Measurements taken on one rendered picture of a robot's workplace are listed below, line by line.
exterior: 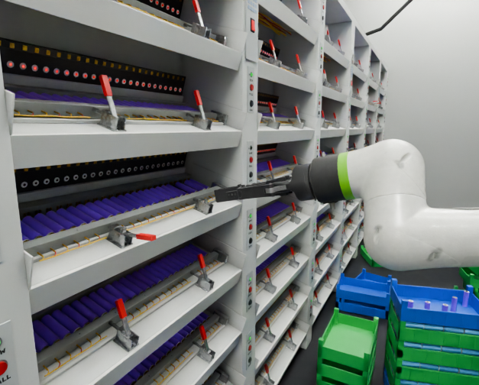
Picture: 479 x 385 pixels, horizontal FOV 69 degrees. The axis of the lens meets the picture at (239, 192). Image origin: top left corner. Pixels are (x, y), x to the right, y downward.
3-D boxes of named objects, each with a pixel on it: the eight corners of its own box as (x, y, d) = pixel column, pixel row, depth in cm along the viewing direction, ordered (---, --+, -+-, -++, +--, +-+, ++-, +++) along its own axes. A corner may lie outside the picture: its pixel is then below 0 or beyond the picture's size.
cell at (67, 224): (53, 218, 63) (77, 233, 61) (43, 221, 61) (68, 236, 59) (54, 209, 62) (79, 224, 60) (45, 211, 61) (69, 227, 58)
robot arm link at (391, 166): (423, 152, 67) (418, 121, 59) (432, 212, 62) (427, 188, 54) (350, 164, 74) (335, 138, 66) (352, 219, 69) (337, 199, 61)
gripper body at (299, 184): (312, 202, 67) (269, 208, 72) (324, 195, 75) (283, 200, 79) (305, 164, 67) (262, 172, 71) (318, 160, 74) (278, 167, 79)
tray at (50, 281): (237, 217, 99) (247, 186, 96) (26, 318, 47) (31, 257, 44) (183, 190, 107) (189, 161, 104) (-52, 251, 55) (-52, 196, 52)
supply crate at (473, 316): (469, 303, 141) (471, 285, 139) (493, 331, 121) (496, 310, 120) (389, 295, 147) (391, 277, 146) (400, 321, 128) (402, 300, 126)
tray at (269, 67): (313, 93, 153) (323, 60, 148) (253, 75, 100) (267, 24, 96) (272, 82, 161) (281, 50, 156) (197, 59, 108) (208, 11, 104)
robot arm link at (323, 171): (344, 147, 71) (334, 150, 63) (354, 203, 72) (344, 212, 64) (315, 153, 74) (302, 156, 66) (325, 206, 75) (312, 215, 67)
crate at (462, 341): (467, 321, 142) (469, 303, 141) (490, 351, 123) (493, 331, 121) (388, 312, 149) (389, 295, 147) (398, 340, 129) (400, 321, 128)
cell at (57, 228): (43, 221, 61) (66, 237, 59) (33, 223, 60) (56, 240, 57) (43, 211, 61) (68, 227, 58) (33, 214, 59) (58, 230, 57)
